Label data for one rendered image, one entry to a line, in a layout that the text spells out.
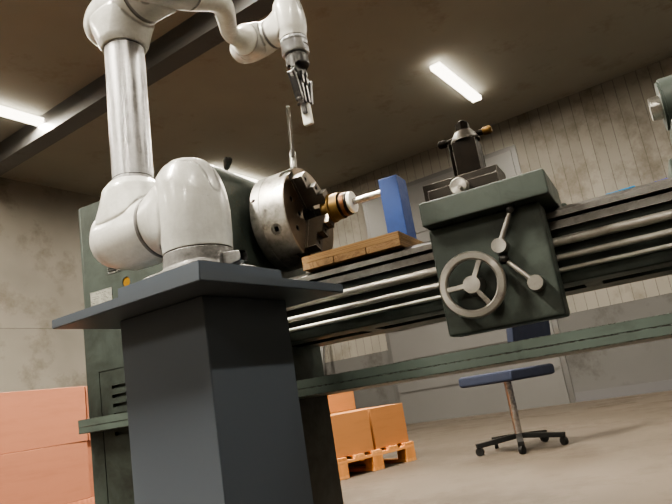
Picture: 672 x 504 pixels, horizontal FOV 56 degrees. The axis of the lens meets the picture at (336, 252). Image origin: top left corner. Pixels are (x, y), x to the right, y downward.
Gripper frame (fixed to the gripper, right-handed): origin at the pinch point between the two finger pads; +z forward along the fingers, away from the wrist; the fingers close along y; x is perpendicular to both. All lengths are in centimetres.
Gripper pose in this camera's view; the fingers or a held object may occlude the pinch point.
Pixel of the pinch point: (307, 114)
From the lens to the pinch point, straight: 204.6
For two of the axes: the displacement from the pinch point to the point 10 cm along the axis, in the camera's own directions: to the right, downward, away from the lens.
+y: 4.5, 0.8, 8.9
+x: -8.7, 2.4, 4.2
